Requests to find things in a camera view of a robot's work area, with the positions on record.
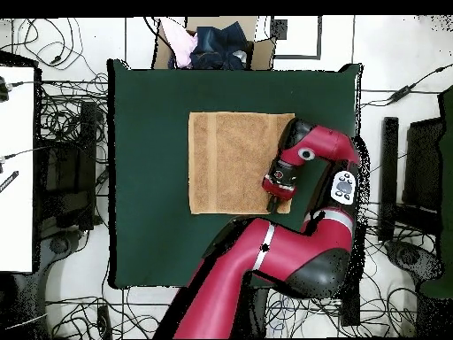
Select dark blue jeans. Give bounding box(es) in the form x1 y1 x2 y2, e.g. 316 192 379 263
190 21 250 71

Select tangled black cables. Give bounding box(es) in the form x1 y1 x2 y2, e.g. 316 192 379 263
0 17 109 160

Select black power adapter with cable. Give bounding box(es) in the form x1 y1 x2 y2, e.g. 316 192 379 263
360 63 453 109

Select dark green table cloth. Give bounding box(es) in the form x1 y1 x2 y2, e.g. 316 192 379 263
107 58 362 290

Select orange-brown terry towel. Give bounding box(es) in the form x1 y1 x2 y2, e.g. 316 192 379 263
188 111 296 215

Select black power box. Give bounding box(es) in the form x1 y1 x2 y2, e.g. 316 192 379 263
340 279 361 327

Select black cable bundle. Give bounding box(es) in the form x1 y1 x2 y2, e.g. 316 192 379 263
360 201 440 256

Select tangled floor cables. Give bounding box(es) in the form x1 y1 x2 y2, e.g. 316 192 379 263
265 256 420 339

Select pink garment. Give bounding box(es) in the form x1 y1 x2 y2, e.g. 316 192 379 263
160 19 199 69

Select black equipment stand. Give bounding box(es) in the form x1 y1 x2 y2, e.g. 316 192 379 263
42 100 98 231
378 116 443 242

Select white desk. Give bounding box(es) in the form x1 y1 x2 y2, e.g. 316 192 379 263
0 65 36 274

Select loose black floor cables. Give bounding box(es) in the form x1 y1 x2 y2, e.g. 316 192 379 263
45 288 174 339

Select brown cardboard box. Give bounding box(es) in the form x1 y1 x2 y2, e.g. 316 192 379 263
152 16 277 71

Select black power strip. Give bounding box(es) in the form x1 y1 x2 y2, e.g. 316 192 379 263
96 304 113 339

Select dark green fabric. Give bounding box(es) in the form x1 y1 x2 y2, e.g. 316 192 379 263
420 86 453 298

